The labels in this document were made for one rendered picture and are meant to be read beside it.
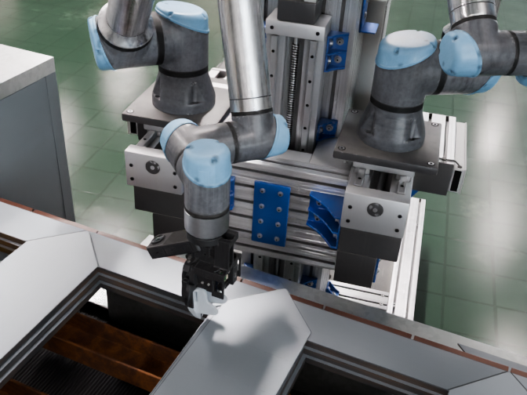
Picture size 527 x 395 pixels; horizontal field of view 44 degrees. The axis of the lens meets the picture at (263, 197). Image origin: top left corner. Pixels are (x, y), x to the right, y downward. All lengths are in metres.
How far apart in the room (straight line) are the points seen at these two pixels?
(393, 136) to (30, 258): 0.80
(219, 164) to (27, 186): 0.95
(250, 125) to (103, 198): 2.04
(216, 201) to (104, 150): 2.50
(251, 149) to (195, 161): 0.16
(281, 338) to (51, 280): 0.47
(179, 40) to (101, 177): 1.88
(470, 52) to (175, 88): 0.68
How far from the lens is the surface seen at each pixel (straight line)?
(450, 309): 2.65
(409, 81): 1.38
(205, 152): 1.00
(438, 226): 3.08
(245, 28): 1.12
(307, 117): 1.55
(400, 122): 1.41
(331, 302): 1.54
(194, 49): 1.47
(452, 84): 1.42
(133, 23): 1.34
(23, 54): 1.86
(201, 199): 1.02
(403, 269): 2.41
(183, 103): 1.50
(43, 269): 1.37
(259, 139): 1.12
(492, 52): 1.13
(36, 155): 1.86
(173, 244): 1.12
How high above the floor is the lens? 1.72
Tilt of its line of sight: 34 degrees down
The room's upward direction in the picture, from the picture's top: 4 degrees clockwise
